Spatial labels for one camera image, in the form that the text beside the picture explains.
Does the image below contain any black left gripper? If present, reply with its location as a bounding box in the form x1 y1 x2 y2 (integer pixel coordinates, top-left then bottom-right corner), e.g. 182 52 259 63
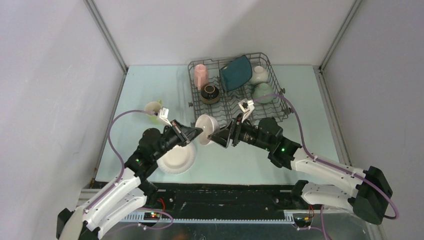
152 119 203 161

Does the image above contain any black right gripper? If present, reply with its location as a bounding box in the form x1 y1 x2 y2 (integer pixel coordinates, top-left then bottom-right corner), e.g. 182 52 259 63
208 113 272 151

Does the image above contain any pale pink bowl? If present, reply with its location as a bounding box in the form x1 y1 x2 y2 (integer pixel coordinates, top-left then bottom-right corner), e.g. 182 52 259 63
195 114 220 146

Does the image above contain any white scalloped plate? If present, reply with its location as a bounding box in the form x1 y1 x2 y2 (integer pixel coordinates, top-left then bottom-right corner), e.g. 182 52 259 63
157 143 197 175

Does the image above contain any light green ceramic mug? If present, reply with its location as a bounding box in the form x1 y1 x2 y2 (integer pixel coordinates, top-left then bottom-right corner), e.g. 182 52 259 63
144 99 163 124

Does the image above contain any brown glazed bowl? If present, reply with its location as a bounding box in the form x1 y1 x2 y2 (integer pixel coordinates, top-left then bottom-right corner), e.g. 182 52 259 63
200 84 221 105

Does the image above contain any light green bowl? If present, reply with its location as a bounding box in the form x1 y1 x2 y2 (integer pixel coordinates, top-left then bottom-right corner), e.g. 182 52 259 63
252 83 275 104

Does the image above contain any pink ceramic mug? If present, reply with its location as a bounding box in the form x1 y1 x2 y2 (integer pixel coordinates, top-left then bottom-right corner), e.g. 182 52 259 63
194 64 209 91

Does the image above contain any dark teal square plate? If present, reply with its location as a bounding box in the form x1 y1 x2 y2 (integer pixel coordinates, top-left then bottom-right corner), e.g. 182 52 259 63
219 55 253 92

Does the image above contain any small white ribbed bowl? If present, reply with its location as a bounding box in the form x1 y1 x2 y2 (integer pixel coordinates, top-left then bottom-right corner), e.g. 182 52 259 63
248 66 269 85

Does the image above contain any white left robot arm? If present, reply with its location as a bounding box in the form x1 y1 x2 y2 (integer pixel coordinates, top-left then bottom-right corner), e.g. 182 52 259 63
56 120 203 240

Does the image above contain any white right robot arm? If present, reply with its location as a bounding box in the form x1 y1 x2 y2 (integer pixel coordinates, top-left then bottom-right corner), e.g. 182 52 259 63
208 117 393 225

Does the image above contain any left electronics board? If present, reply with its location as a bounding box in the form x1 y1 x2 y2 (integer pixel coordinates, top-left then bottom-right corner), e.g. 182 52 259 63
143 211 161 221

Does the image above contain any electronics board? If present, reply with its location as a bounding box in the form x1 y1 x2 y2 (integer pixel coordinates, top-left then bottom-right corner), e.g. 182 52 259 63
293 217 310 225
143 211 161 221

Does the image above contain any right electronics board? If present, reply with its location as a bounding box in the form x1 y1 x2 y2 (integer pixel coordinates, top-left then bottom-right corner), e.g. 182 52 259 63
293 217 310 225

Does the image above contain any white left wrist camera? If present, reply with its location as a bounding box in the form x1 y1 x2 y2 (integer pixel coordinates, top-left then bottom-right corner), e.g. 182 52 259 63
156 107 172 126

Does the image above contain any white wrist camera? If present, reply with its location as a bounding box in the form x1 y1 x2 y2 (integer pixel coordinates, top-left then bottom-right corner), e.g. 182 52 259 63
156 107 172 126
238 98 255 123

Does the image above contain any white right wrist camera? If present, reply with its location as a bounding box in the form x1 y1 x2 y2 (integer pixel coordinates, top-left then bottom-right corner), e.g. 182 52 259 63
238 98 255 123

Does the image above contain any grey wire dish rack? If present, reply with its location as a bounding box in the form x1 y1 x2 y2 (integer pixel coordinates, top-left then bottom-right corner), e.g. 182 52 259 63
187 52 293 126

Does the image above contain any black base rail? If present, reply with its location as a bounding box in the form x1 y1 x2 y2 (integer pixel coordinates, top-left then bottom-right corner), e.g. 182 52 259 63
145 182 320 221

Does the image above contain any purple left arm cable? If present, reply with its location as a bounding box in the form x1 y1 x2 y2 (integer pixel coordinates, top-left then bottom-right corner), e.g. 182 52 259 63
84 109 174 240

